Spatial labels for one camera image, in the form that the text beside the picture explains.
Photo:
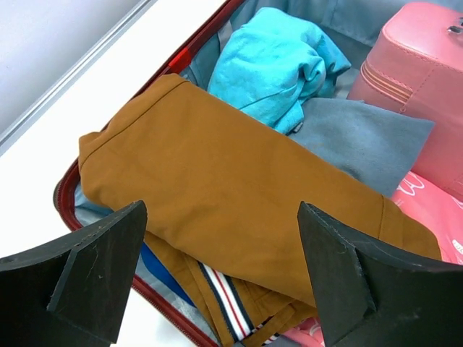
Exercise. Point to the royal blue cloth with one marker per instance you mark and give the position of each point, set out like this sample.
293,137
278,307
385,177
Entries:
155,268

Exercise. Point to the pink cosmetic case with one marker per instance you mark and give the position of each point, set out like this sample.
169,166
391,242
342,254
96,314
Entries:
415,69

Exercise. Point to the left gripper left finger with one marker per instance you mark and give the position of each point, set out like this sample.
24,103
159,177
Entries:
73,291

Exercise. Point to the red suitcase blue lining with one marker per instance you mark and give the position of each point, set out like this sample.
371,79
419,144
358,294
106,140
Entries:
354,26

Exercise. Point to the pink patterned garment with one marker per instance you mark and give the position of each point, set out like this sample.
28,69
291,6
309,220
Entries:
434,208

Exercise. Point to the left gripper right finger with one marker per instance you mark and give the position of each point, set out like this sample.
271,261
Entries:
369,293

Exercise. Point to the grey-blue cloth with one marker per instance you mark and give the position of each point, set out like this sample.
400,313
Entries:
375,146

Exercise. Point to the turquoise shirt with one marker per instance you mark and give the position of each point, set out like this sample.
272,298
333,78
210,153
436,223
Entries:
272,64

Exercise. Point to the mustard brown trousers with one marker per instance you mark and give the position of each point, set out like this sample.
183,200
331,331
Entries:
222,193

